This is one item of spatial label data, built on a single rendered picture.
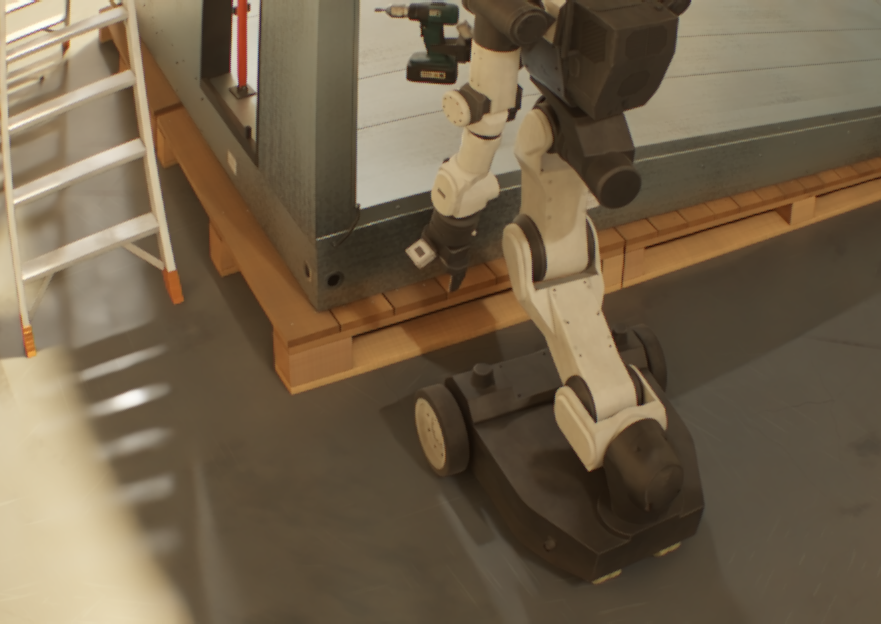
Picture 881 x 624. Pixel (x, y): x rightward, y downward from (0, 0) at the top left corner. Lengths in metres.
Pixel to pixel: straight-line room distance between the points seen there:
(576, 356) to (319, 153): 0.70
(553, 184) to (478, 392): 0.50
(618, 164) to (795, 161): 1.59
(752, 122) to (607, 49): 1.53
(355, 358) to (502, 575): 0.77
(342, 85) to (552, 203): 0.52
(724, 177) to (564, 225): 1.07
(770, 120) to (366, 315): 1.45
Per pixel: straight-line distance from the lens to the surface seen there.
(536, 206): 2.79
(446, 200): 2.61
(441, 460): 3.04
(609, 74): 2.33
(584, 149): 2.50
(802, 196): 4.02
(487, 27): 2.30
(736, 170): 3.78
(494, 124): 2.46
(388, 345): 3.34
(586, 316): 2.84
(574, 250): 2.84
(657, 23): 2.34
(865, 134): 4.30
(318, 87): 2.86
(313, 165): 2.98
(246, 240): 3.46
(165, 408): 3.24
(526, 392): 2.98
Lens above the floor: 2.19
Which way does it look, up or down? 40 degrees down
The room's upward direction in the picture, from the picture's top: 1 degrees clockwise
